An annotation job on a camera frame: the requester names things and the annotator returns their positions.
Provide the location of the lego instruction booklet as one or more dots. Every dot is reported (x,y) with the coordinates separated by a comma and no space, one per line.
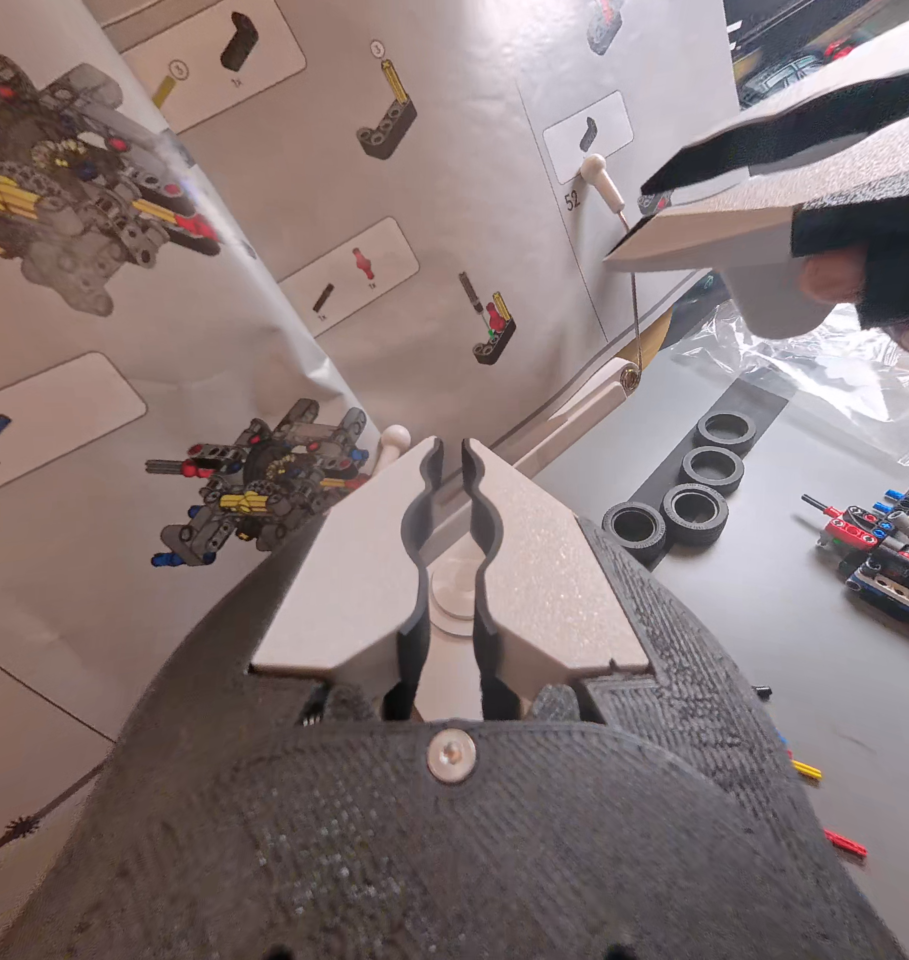
(424,187)

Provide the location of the clear plastic bag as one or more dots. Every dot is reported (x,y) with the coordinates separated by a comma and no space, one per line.
(837,375)

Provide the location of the lego set box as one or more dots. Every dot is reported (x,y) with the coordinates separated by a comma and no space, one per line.
(769,67)

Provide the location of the pile of coloured lego pins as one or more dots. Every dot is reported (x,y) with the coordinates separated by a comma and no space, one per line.
(844,841)

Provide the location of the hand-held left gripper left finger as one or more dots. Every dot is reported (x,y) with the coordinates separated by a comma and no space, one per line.
(342,592)

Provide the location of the lego car chassis assembly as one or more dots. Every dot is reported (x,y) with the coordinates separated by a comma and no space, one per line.
(889,570)

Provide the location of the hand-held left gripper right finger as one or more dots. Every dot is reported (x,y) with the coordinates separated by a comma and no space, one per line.
(567,592)

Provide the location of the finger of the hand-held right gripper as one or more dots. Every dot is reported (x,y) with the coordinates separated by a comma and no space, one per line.
(837,90)
(724,225)

